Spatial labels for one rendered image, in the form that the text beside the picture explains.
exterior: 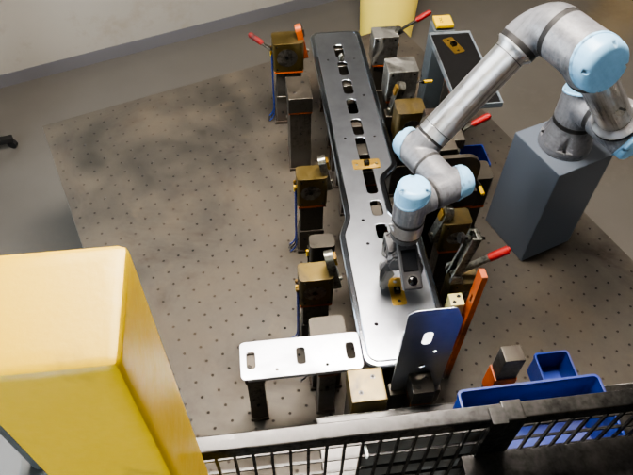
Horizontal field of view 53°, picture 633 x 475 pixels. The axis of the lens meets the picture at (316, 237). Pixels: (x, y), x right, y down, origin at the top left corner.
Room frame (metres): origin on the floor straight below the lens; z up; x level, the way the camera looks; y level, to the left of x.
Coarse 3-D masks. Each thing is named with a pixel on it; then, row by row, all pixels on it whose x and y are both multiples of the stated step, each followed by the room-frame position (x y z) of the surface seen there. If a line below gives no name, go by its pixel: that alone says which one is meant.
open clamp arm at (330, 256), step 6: (324, 252) 0.95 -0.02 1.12; (330, 252) 0.95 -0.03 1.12; (330, 258) 0.93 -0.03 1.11; (336, 258) 0.95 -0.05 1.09; (330, 264) 0.93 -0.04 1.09; (336, 264) 0.94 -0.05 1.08; (330, 270) 0.93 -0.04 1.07; (336, 270) 0.93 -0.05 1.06; (336, 276) 0.93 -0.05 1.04; (336, 282) 0.93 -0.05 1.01
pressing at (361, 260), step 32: (320, 32) 2.07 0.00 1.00; (352, 32) 2.07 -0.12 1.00; (320, 64) 1.87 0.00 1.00; (352, 64) 1.87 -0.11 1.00; (352, 96) 1.69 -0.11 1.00; (352, 128) 1.54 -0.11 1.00; (384, 128) 1.53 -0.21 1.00; (384, 160) 1.39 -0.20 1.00; (352, 192) 1.26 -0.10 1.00; (384, 192) 1.26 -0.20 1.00; (352, 224) 1.13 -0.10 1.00; (384, 224) 1.14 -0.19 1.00; (352, 256) 1.02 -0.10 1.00; (352, 288) 0.92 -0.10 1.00; (384, 288) 0.92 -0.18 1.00; (384, 320) 0.82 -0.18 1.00; (384, 352) 0.74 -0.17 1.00
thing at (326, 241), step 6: (318, 234) 1.11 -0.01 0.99; (324, 234) 1.11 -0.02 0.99; (330, 234) 1.11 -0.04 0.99; (312, 240) 1.08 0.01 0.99; (318, 240) 1.08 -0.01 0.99; (324, 240) 1.08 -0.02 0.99; (330, 240) 1.08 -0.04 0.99; (312, 246) 1.06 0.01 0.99; (318, 246) 1.06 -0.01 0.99; (324, 246) 1.06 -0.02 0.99; (330, 246) 1.06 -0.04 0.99; (306, 252) 1.08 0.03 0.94; (312, 252) 1.06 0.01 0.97; (318, 252) 1.06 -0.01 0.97; (312, 258) 1.06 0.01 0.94; (318, 258) 1.06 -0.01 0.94; (324, 258) 1.06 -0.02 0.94
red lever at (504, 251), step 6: (504, 246) 0.96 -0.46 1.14; (492, 252) 0.95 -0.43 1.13; (498, 252) 0.94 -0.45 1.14; (504, 252) 0.94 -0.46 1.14; (510, 252) 0.95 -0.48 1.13; (480, 258) 0.94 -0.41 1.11; (486, 258) 0.94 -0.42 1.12; (492, 258) 0.93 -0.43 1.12; (468, 264) 0.94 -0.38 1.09; (474, 264) 0.93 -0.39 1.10; (480, 264) 0.93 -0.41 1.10; (450, 270) 0.94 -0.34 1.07
